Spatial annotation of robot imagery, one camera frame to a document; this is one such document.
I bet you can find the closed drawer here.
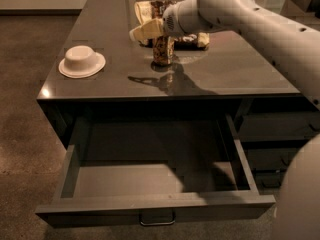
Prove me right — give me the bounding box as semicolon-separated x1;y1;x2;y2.
255;172;283;189
246;148;298;171

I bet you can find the grey cabinet counter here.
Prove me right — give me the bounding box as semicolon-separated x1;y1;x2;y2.
36;0;320;190

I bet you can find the metal drawer handle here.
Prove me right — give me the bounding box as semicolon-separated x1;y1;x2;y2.
139;210;176;227

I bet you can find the open grey top drawer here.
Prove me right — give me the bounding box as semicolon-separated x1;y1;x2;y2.
35;115;275;227

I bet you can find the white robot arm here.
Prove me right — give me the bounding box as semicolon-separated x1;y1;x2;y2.
129;0;320;240

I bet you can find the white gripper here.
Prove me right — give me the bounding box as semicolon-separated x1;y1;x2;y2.
129;0;213;41

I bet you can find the orange soda can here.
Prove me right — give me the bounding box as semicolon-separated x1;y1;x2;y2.
153;36;174;66

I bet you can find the white upturned bowl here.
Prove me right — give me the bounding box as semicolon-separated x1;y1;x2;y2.
58;45;106;79

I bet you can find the closed middle right drawer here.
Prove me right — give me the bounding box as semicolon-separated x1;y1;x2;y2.
246;148;298;171

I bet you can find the sea salt chip bag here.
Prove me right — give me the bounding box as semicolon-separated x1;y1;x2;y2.
134;0;210;50

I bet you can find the closed lower right drawer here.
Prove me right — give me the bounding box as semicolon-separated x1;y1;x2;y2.
255;172;283;189

